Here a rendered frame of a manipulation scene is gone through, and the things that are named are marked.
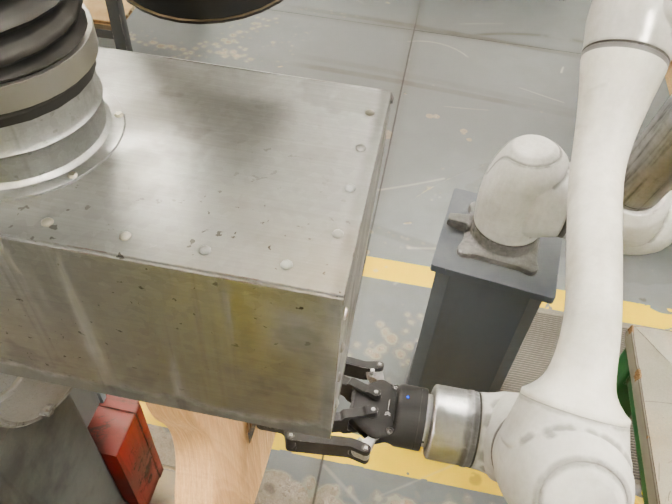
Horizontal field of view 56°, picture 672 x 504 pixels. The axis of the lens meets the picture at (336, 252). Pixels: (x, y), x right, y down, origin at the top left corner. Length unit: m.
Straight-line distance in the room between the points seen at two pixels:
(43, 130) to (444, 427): 0.55
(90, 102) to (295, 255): 0.14
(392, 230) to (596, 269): 1.84
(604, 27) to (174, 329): 0.65
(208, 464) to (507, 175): 0.87
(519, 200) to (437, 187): 1.37
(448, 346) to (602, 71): 0.99
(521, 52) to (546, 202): 2.43
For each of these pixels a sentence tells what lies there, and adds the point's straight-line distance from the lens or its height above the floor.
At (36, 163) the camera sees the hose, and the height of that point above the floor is 1.54.
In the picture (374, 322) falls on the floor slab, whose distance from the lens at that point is 2.18.
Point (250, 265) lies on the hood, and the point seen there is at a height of 1.53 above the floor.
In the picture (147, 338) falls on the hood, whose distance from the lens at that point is 0.36.
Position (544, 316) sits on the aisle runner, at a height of 0.00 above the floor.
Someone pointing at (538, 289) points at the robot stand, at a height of 0.70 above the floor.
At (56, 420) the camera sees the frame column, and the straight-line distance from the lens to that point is 1.08.
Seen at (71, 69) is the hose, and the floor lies 1.58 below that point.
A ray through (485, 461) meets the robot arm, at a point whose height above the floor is 1.08.
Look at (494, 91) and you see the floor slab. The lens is 3.35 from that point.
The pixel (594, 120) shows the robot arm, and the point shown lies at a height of 1.32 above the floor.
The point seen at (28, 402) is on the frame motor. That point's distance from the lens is 0.67.
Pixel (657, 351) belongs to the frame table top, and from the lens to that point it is 1.14.
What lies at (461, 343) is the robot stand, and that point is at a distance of 1.65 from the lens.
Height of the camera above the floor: 1.75
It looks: 48 degrees down
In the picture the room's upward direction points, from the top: 4 degrees clockwise
